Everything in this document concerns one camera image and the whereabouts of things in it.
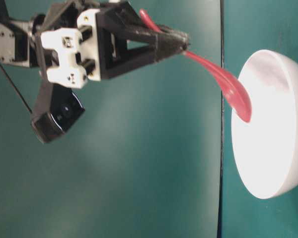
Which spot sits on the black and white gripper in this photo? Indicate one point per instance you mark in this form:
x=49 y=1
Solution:
x=71 y=49

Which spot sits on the red plastic spoon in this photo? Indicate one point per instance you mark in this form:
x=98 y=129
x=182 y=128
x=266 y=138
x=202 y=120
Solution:
x=232 y=89

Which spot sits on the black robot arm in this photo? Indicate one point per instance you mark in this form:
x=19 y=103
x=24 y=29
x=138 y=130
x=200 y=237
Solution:
x=17 y=37

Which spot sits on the white round bowl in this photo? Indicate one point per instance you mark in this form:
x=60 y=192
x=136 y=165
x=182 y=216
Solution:
x=266 y=148

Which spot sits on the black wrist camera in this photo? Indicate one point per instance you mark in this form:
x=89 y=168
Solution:
x=56 y=109

